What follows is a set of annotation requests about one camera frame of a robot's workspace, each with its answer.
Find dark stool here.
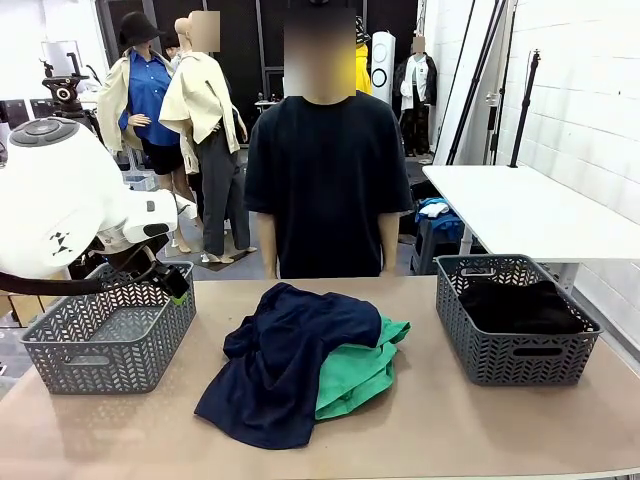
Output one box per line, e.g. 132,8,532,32
409,219,469,276

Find black bag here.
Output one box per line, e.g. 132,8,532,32
69,252,109,281

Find green shorts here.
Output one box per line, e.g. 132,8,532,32
313,315,412,421

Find black folded garment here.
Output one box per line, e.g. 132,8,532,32
457,278,589,335

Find person in black t-shirt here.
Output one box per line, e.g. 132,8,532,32
243,7,415,280

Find navy blue t-shirt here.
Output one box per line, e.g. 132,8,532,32
193,282,384,451

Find mannequin blue shirt black hat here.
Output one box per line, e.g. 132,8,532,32
97,10,194,254

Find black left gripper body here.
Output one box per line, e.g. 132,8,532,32
107,235,171,284

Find grey plastic basket with clothes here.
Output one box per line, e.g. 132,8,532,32
434,253,604,387

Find black pole with grey clamp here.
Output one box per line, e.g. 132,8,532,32
487,0,519,166

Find white tower air conditioner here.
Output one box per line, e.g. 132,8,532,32
371,31,397,104

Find mannequin white shirt black jacket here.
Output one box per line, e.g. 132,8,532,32
393,35,439,157

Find empty grey plastic basket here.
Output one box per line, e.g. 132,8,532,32
19,259,197,396

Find wooden open frame box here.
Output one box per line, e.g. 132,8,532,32
0,292,56,329

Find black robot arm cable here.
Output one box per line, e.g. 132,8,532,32
0,244,174,297

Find white table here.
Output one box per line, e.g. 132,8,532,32
422,164,640,296

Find black folded tripod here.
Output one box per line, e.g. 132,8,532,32
444,0,507,166

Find mannequin in yellow garment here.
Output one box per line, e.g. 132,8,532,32
354,15,374,96

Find black light stand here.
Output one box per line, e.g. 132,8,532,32
508,48,544,169

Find person left forearm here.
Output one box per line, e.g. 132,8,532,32
380,212,400,277

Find mannequin cream jacket grey trousers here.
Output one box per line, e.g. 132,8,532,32
158,9,259,265

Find blue cloth pile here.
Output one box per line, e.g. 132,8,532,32
414,197,464,241

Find person right forearm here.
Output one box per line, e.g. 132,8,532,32
257,212,280,280

